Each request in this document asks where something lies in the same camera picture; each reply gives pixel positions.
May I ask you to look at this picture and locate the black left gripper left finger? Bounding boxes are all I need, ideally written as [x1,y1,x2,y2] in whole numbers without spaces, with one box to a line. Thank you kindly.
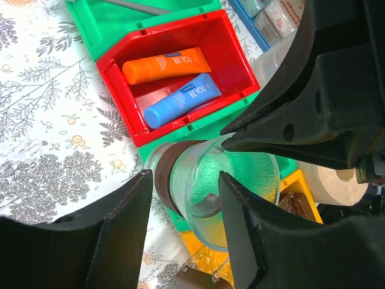
[1,170,153,288]

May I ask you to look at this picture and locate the clear glass tray brown handles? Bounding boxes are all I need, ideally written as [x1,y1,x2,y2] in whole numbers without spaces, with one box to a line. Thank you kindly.
[175,192,316,288]

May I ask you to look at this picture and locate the orange toothpaste tube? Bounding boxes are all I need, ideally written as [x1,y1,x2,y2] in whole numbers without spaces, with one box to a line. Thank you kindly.
[122,47,211,85]

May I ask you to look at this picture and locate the red plastic bin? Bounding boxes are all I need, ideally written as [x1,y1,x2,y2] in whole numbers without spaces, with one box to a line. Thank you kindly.
[96,9,260,147]

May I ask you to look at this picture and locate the yellow plastic bin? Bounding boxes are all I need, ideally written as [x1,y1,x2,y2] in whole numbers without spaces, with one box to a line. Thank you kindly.
[182,169,322,288]

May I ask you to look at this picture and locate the green plastic bin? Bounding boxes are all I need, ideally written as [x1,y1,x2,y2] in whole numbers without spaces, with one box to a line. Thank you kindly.
[138,92,298,232]
[66,0,221,61]

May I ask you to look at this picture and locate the blue shelf unit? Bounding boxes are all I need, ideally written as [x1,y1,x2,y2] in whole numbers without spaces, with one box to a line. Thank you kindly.
[228,0,270,52]

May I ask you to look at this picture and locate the green plastic bin far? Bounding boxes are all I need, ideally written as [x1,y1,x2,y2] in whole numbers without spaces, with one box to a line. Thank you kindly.
[66,0,221,61]

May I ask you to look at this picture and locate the blue toothpaste tube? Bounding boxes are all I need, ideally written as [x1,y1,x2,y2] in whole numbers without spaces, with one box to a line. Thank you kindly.
[144,73,221,129]

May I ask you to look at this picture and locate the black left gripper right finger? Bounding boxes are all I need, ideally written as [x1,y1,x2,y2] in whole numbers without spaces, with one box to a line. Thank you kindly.
[218,172,384,288]

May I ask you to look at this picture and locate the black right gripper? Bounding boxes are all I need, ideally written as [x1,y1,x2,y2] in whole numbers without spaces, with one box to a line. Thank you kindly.
[222,1,384,175]

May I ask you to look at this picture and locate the clear glass cup brown band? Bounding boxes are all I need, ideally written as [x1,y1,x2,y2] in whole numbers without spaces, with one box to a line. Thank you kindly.
[144,134,280,252]

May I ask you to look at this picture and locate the green plastic bin near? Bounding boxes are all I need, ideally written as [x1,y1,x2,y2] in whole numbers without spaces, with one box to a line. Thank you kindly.
[138,92,298,232]

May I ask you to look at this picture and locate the toilet paper roll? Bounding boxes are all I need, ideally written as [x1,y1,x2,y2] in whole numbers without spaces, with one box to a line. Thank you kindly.
[296,161,368,206]

